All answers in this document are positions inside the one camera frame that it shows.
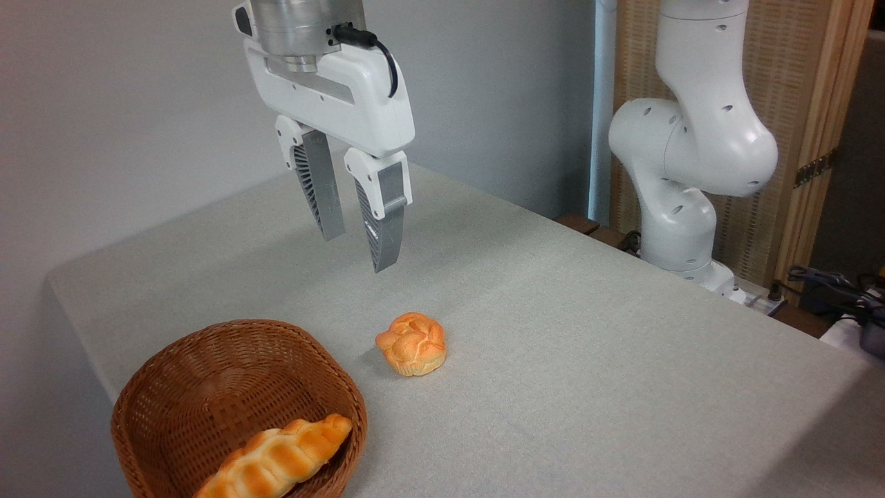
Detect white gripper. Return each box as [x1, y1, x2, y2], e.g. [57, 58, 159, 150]
[242, 38, 416, 274]

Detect long braided bread loaf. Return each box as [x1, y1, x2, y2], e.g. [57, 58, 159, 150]
[194, 414, 353, 498]

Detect round knotted bread roll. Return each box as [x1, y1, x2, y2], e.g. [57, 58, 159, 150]
[375, 312, 447, 378]

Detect grey tablecloth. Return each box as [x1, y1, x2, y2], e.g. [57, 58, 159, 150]
[45, 163, 885, 498]

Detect brown wicker basket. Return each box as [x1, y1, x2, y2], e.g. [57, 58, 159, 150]
[111, 319, 369, 498]

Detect white vertical pole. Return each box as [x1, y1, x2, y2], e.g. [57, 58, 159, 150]
[588, 0, 617, 225]

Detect brass screen hinge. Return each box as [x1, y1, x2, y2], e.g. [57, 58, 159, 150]
[794, 149, 839, 189]

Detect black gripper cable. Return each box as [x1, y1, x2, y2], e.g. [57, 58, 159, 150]
[332, 24, 400, 99]

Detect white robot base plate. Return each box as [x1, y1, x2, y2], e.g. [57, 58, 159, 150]
[719, 275, 789, 317]

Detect black cable bundle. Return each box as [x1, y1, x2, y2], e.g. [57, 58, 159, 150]
[787, 265, 885, 359]

